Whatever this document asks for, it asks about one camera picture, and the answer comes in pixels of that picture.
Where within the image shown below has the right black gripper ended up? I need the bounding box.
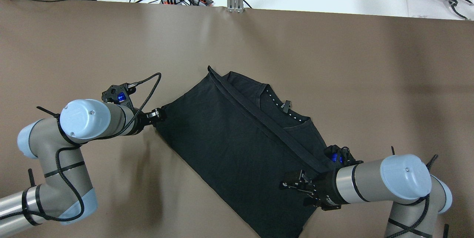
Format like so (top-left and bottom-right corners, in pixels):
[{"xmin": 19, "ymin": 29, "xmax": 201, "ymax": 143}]
[{"xmin": 279, "ymin": 170, "xmax": 343, "ymax": 211}]

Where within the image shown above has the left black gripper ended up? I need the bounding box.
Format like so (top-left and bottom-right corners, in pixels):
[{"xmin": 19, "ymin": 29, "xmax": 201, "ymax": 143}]
[{"xmin": 133, "ymin": 108, "xmax": 167, "ymax": 135}]

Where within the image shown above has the black printed t-shirt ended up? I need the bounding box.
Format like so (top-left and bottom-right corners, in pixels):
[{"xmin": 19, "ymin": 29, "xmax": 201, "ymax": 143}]
[{"xmin": 156, "ymin": 67, "xmax": 335, "ymax": 238}]

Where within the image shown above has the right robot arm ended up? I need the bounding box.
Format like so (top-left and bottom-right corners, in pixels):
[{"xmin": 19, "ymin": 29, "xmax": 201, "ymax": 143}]
[{"xmin": 279, "ymin": 154, "xmax": 453, "ymax": 238}]

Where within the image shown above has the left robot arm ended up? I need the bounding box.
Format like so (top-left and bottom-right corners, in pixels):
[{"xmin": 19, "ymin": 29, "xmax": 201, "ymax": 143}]
[{"xmin": 1, "ymin": 99, "xmax": 166, "ymax": 238}]

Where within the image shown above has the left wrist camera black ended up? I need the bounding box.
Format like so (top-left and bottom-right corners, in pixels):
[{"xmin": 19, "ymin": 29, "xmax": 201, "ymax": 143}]
[{"xmin": 101, "ymin": 83, "xmax": 136, "ymax": 107}]

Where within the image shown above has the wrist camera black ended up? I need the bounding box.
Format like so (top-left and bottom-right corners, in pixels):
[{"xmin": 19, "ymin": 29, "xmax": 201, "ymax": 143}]
[
  {"xmin": 101, "ymin": 83, "xmax": 136, "ymax": 107},
  {"xmin": 324, "ymin": 145, "xmax": 364, "ymax": 168}
]

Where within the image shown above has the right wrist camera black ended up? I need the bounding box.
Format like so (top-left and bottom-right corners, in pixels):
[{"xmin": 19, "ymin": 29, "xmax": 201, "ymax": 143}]
[{"xmin": 324, "ymin": 145, "xmax": 364, "ymax": 168}]

